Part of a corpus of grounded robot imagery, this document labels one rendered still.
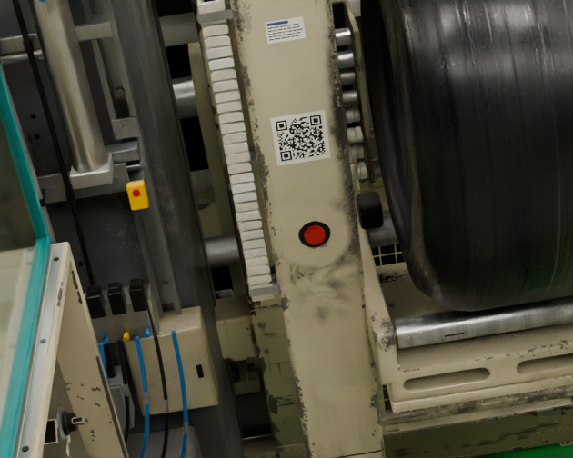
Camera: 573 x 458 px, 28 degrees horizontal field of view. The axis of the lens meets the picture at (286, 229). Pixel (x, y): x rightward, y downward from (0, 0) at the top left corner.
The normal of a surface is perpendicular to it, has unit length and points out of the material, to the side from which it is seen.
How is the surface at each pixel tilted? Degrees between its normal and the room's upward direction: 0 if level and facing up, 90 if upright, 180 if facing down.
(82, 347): 90
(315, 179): 90
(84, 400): 90
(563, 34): 51
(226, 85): 90
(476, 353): 0
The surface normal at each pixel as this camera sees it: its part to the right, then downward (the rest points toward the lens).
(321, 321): 0.08, 0.52
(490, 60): -0.01, -0.06
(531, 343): -0.13, -0.84
